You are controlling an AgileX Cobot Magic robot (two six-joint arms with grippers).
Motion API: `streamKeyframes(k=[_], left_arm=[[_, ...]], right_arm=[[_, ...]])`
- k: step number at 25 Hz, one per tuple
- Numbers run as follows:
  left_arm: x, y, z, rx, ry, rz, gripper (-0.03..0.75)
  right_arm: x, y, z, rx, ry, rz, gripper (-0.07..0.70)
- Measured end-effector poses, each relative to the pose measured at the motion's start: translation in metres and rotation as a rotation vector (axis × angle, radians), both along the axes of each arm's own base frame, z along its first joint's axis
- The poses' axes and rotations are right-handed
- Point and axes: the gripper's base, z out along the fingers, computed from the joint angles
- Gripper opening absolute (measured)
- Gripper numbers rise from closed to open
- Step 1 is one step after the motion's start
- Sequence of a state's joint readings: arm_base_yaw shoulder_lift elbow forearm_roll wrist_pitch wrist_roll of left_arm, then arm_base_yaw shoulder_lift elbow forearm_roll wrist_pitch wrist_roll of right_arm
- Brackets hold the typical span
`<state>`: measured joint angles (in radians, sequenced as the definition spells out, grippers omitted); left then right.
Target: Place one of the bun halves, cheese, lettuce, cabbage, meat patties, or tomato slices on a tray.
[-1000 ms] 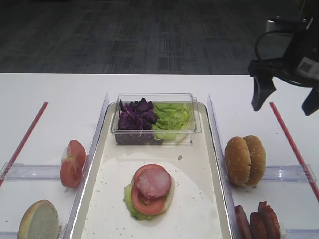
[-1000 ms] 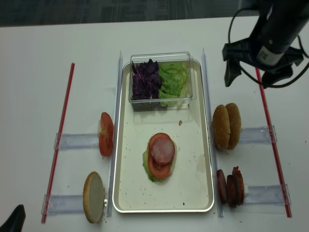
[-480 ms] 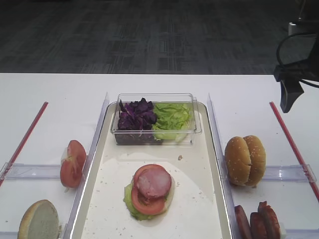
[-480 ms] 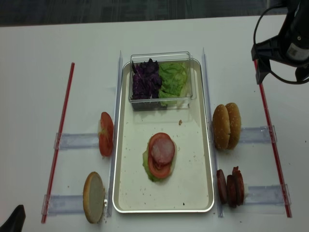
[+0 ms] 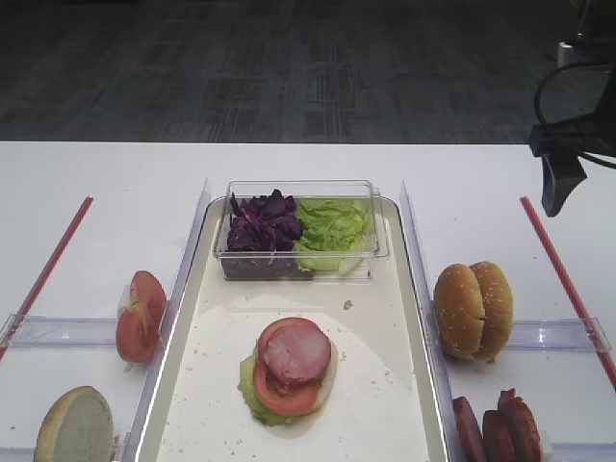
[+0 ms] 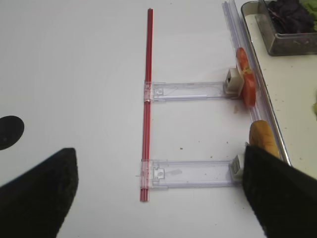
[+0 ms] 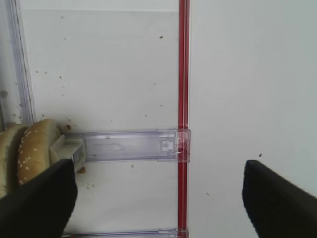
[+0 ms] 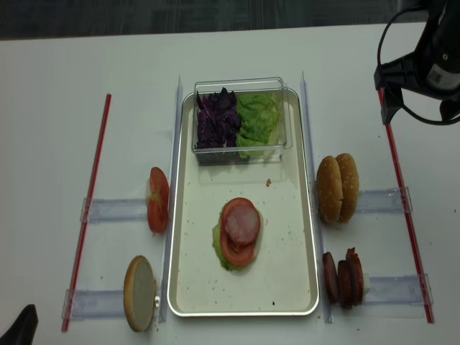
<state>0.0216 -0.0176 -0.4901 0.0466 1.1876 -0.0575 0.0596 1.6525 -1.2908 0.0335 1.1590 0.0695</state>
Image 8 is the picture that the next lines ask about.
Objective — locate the meat slice middle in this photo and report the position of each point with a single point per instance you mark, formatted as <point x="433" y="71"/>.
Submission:
<point x="345" y="289"/>

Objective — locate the green lettuce in container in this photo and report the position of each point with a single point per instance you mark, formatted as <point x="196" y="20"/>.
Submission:
<point x="259" y="114"/>

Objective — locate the white right pusher block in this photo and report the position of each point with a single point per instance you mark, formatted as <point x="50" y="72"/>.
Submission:
<point x="366" y="285"/>

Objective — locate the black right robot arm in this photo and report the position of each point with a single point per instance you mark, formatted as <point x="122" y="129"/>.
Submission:
<point x="443" y="20"/>

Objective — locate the sesame bun left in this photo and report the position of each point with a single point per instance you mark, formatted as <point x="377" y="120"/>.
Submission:
<point x="329" y="189"/>

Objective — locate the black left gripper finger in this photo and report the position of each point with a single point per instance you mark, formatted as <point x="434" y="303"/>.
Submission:
<point x="22" y="331"/>

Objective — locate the meat slice left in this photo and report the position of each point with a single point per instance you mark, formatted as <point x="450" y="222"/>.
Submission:
<point x="330" y="278"/>

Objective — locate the right red rail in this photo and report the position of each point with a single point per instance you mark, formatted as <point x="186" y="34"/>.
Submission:
<point x="387" y="242"/>

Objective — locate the clear pusher track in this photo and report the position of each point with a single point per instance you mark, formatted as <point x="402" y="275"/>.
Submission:
<point x="81" y="304"/>
<point x="402" y="290"/>
<point x="96" y="210"/>
<point x="392" y="200"/>

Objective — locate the red rail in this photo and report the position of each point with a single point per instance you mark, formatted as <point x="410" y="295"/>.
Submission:
<point x="387" y="242"/>
<point x="82" y="234"/>

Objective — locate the upright tomato slice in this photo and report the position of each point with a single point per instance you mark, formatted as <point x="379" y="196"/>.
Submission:
<point x="157" y="201"/>

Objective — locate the right near clear pusher track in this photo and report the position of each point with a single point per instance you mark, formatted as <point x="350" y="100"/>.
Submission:
<point x="402" y="290"/>

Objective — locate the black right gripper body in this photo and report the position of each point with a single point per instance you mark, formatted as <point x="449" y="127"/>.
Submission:
<point x="432" y="69"/>

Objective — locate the tomato slice on burger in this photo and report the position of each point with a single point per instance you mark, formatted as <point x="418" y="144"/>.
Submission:
<point x="236" y="254"/>

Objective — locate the clear plastic container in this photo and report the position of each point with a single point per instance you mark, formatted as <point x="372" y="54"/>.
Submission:
<point x="244" y="155"/>

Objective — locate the sesame bun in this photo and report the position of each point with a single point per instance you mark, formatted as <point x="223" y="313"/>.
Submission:
<point x="329" y="189"/>
<point x="350" y="186"/>

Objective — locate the sesame bun right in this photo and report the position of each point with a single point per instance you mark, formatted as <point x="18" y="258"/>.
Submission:
<point x="350" y="186"/>

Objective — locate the left far clear pusher track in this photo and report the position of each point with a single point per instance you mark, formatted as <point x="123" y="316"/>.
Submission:
<point x="96" y="210"/>

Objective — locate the purple cabbage pieces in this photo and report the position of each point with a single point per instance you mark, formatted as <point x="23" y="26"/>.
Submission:
<point x="218" y="121"/>

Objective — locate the round meat patty slice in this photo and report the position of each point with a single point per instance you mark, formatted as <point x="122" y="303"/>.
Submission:
<point x="242" y="224"/>

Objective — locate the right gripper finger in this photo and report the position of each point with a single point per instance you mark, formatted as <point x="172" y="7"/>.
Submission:
<point x="392" y="102"/>

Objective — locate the right far clear pusher track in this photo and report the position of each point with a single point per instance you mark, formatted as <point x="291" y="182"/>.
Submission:
<point x="392" y="200"/>

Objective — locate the lettuce leaf on burger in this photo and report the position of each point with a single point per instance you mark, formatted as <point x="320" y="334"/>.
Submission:
<point x="216" y="244"/>

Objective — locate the meat slice right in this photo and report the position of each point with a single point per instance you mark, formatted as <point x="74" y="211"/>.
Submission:
<point x="357" y="277"/>

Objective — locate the left near clear pusher track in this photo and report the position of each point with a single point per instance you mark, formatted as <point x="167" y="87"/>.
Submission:
<point x="81" y="304"/>

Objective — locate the upright cut bun half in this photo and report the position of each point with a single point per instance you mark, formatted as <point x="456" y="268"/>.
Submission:
<point x="139" y="294"/>

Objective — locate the left clear long rail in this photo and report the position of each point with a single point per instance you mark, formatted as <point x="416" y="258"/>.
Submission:
<point x="163" y="303"/>

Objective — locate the silver metal tray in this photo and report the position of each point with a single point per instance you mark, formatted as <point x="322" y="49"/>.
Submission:
<point x="282" y="280"/>

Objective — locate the left red rail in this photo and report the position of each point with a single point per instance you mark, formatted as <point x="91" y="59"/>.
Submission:
<point x="82" y="234"/>

